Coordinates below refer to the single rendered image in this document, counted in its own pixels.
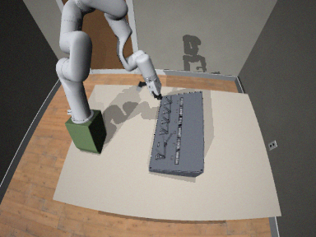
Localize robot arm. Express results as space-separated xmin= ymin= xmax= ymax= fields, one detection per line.
xmin=56 ymin=0 xmax=157 ymax=123

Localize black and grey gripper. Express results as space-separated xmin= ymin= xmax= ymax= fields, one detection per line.
xmin=146 ymin=76 xmax=162 ymax=100

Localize light grey switch panel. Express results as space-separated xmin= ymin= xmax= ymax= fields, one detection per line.
xmin=149 ymin=91 xmax=204 ymax=178

